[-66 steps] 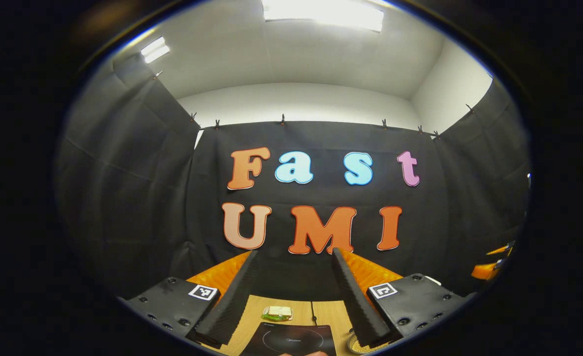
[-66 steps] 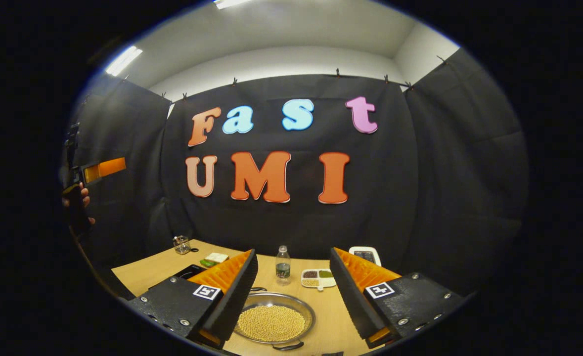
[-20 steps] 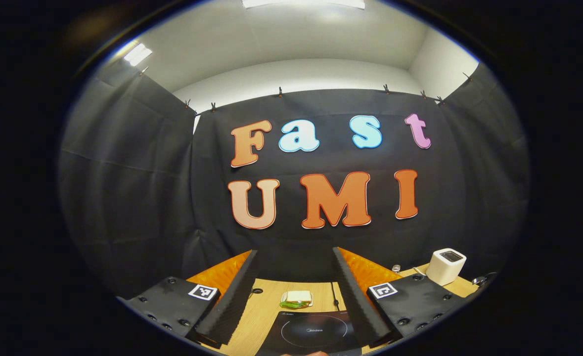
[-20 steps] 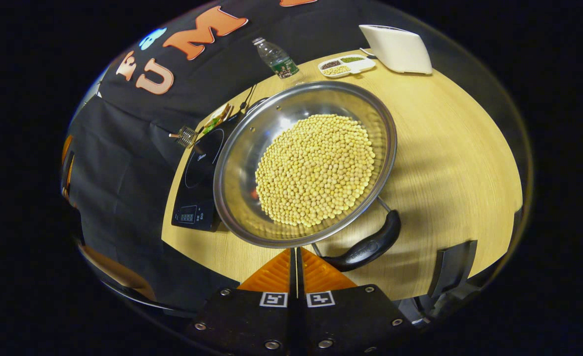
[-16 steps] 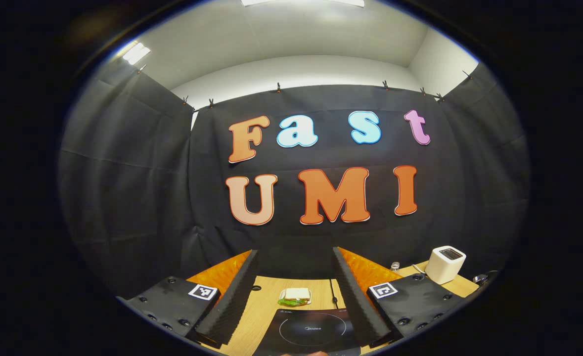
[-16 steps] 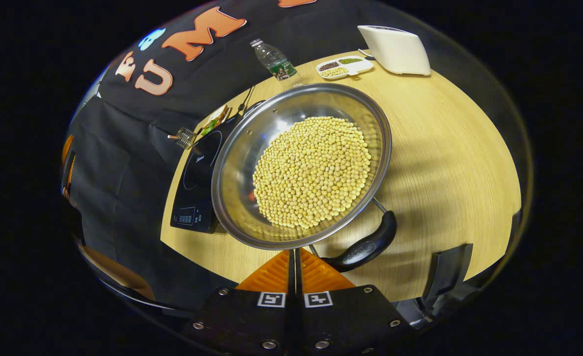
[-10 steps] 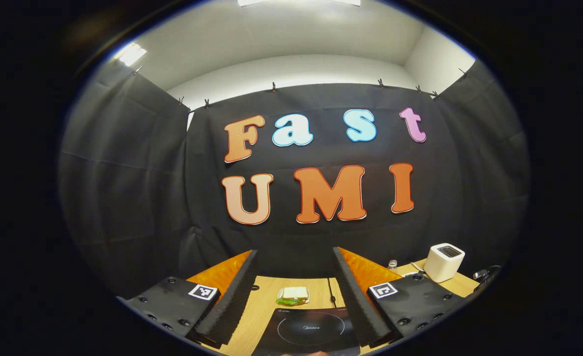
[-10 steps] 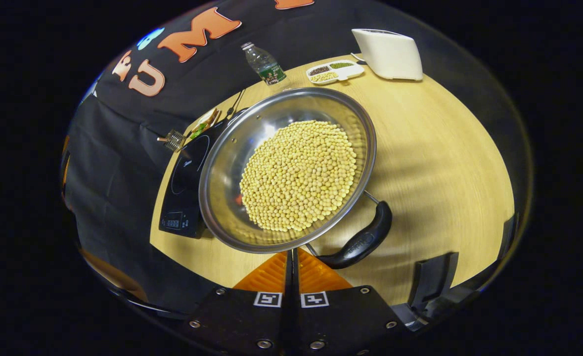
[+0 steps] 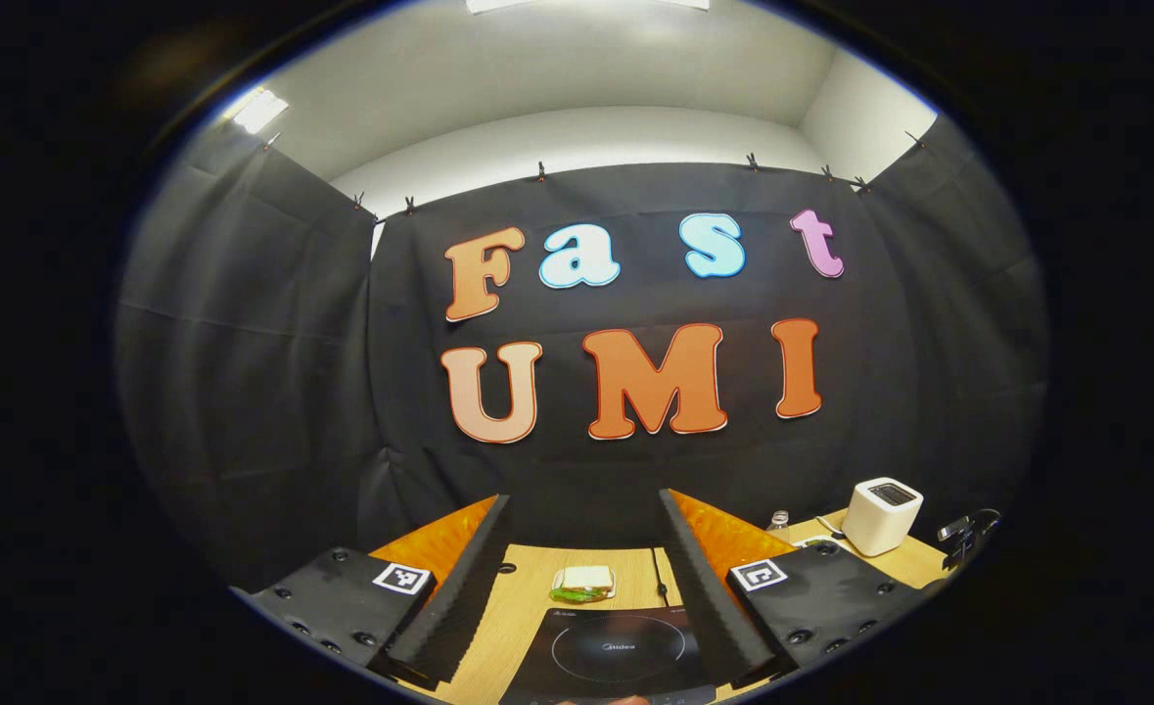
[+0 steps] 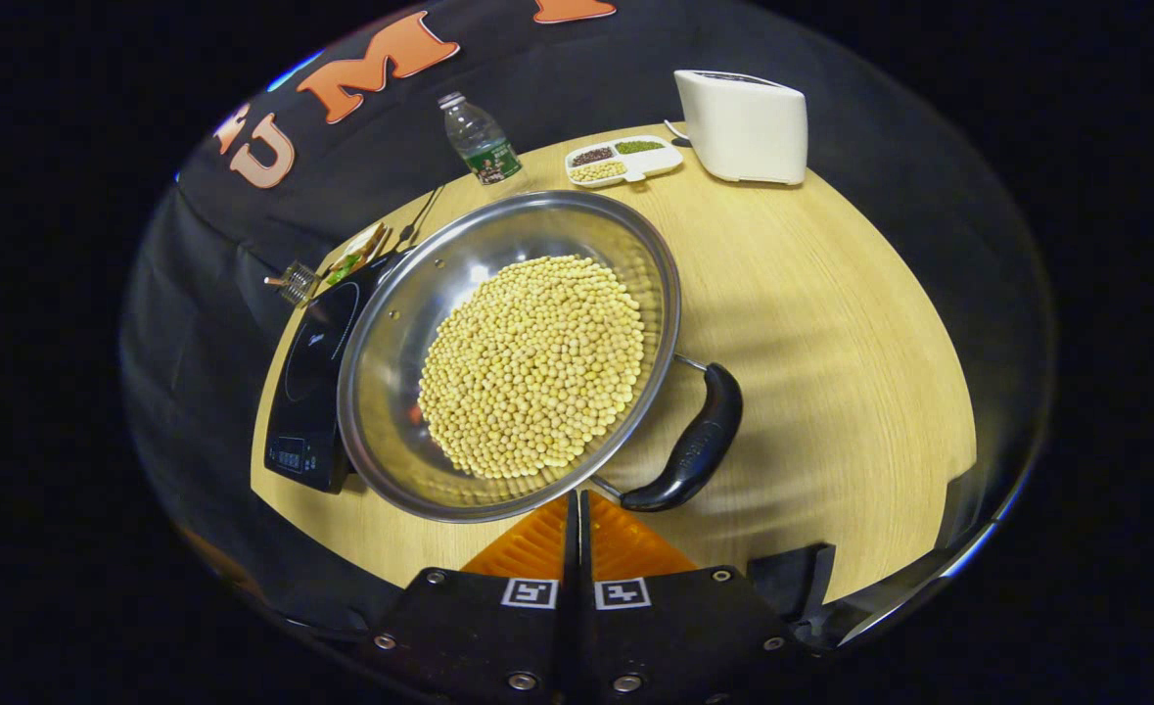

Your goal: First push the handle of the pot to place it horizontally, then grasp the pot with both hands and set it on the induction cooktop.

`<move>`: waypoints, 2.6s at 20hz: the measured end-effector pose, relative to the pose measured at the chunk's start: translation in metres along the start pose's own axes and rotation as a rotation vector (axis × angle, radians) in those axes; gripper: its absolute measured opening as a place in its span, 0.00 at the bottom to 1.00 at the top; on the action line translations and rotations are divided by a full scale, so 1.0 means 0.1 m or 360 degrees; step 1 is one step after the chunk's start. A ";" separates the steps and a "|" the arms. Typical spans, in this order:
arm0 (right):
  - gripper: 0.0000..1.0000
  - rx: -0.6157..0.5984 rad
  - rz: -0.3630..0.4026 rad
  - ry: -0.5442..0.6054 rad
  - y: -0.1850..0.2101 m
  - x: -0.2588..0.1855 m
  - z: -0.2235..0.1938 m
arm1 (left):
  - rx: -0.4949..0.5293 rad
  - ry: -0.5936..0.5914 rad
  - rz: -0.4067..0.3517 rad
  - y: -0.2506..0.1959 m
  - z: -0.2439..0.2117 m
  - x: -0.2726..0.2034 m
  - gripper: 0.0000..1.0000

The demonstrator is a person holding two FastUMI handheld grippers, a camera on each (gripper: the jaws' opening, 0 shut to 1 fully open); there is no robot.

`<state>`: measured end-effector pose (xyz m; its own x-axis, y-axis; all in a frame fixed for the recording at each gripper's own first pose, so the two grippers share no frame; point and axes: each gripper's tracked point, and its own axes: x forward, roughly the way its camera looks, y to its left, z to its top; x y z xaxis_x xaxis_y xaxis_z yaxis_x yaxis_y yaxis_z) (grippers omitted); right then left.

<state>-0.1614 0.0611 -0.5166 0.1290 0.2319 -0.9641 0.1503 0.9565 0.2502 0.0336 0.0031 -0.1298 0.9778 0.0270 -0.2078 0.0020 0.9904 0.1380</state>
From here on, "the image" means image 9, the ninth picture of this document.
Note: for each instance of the clear plastic water bottle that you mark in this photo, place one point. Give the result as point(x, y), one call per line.
point(779, 527)

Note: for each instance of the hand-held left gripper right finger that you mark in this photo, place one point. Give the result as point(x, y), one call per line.
point(709, 592)

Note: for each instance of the white toaster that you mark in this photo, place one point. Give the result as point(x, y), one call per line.
point(878, 519)

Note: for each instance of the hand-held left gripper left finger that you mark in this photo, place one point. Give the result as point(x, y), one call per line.
point(459, 597)

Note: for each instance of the white divided plate with beans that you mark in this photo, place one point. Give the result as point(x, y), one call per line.
point(816, 540)

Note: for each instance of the large ceiling light panel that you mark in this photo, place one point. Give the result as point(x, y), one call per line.
point(586, 4)

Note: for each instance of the small ceiling light panel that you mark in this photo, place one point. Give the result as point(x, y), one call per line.
point(258, 110)

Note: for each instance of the black induction cooktop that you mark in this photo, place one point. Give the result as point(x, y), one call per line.
point(625, 676)

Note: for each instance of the sandwich with lettuce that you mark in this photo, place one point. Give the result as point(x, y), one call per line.
point(584, 580)

